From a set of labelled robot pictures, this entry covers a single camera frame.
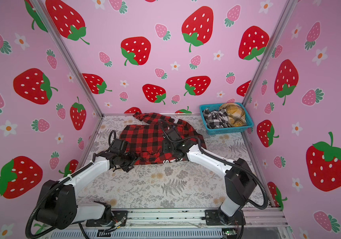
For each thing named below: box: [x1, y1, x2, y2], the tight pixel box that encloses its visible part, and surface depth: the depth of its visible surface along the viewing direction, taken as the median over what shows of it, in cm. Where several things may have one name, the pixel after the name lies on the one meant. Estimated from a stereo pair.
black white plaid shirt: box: [203, 108, 229, 129], surface depth 109 cm
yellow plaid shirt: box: [219, 103, 247, 127], surface depth 109 cm
